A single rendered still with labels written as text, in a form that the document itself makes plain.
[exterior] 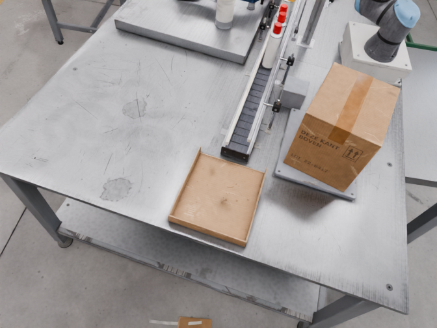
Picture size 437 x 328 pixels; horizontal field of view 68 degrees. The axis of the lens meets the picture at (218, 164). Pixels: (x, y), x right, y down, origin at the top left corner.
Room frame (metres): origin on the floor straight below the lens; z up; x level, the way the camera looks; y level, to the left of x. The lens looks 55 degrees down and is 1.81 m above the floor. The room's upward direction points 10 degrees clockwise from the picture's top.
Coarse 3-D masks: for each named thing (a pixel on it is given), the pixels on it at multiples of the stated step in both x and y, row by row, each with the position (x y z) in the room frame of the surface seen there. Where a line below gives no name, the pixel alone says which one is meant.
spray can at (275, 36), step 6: (276, 24) 1.24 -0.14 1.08; (276, 30) 1.23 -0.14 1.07; (270, 36) 1.23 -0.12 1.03; (276, 36) 1.22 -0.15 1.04; (270, 42) 1.23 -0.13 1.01; (276, 42) 1.22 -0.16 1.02; (270, 48) 1.22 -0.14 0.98; (276, 48) 1.23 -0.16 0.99; (270, 54) 1.22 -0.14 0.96; (264, 60) 1.23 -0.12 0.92; (270, 60) 1.22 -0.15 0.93; (264, 66) 1.23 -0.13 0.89; (270, 66) 1.22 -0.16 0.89
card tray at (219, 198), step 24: (192, 168) 0.65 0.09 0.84; (216, 168) 0.67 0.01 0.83; (240, 168) 0.69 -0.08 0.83; (192, 192) 0.55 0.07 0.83; (216, 192) 0.57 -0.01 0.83; (240, 192) 0.58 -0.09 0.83; (168, 216) 0.43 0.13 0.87; (192, 216) 0.46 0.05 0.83; (216, 216) 0.48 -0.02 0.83; (240, 216) 0.49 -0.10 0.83; (240, 240) 0.39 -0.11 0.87
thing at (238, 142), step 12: (264, 72) 1.19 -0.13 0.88; (252, 84) 1.10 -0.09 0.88; (264, 84) 1.11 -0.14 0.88; (252, 96) 1.03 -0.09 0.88; (252, 108) 0.96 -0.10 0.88; (240, 120) 0.88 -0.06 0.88; (252, 120) 0.89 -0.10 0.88; (240, 132) 0.82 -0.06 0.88; (228, 144) 0.75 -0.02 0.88; (240, 144) 0.76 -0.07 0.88
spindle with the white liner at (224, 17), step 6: (222, 0) 1.47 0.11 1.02; (228, 0) 1.47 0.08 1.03; (234, 0) 1.50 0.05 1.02; (222, 6) 1.47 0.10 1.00; (228, 6) 1.47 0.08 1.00; (234, 6) 1.51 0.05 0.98; (216, 12) 1.50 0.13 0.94; (222, 12) 1.47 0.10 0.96; (228, 12) 1.48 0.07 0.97; (216, 18) 1.49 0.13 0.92; (222, 18) 1.47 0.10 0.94; (228, 18) 1.48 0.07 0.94; (216, 24) 1.49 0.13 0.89; (222, 24) 1.47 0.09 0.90; (228, 24) 1.48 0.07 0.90
